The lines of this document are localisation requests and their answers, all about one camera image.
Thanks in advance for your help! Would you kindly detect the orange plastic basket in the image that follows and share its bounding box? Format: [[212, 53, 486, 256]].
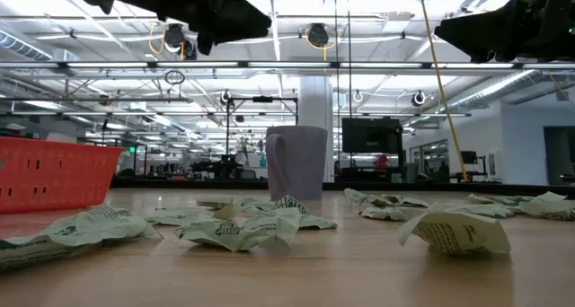
[[0, 136, 126, 215]]

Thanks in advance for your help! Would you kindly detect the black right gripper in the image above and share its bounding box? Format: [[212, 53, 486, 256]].
[[434, 0, 575, 64]]

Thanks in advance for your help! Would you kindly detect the black hanging cable coil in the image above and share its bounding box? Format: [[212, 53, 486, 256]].
[[164, 69, 186, 86]]

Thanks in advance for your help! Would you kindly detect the yellow hanging cord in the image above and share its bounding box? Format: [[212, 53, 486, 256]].
[[417, 0, 469, 182]]

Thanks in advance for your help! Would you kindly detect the thin black hanging cable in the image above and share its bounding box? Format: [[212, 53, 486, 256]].
[[333, 0, 340, 182], [347, 0, 353, 119]]

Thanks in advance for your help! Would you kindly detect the silver ventilation duct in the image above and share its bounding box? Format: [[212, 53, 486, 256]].
[[444, 68, 552, 111]]

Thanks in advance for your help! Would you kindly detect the dark office desk equipment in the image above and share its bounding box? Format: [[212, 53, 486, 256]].
[[146, 152, 269, 181]]

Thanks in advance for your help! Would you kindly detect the small white object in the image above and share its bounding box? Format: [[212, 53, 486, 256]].
[[3, 122, 27, 137]]

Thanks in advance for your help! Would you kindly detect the black ceiling cord reel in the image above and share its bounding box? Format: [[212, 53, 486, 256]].
[[305, 22, 339, 61], [148, 22, 199, 61]]

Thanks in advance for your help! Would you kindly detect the large black monitor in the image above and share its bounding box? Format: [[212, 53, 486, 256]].
[[341, 117, 404, 154]]

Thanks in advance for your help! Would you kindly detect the pale grey box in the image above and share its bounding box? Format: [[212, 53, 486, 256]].
[[46, 132, 78, 144]]

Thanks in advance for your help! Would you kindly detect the small black monitor on stand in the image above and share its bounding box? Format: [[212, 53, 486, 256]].
[[460, 150, 489, 182]]

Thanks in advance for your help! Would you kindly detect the long horizontal light bar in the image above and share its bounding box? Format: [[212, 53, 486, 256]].
[[0, 60, 575, 70]]

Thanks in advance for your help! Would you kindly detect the thin ceiling light strip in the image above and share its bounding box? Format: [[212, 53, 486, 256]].
[[8, 110, 473, 118]]

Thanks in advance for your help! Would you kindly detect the white building column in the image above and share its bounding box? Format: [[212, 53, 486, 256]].
[[297, 75, 335, 183]]

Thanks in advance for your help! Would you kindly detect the dark doorway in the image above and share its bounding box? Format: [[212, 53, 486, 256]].
[[543, 126, 575, 186]]

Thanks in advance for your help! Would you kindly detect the grey ribbed ventilation duct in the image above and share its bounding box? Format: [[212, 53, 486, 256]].
[[0, 30, 54, 61]]

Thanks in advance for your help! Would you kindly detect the black metal frame rig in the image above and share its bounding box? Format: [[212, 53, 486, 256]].
[[226, 95, 299, 173]]

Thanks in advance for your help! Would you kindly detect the lilac ceramic mug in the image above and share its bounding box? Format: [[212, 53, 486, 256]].
[[265, 125, 330, 202]]

